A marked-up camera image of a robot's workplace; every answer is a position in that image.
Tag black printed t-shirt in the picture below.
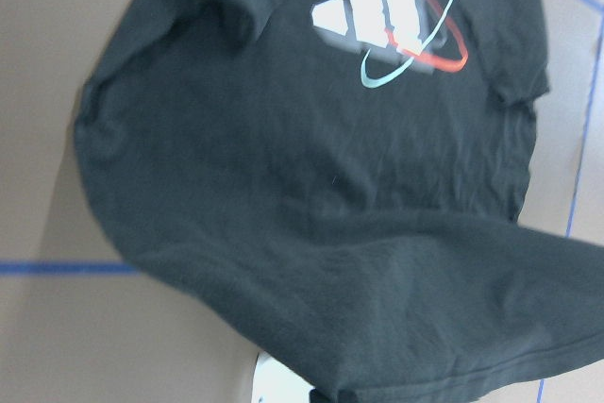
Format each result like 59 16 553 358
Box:
75 0 603 402

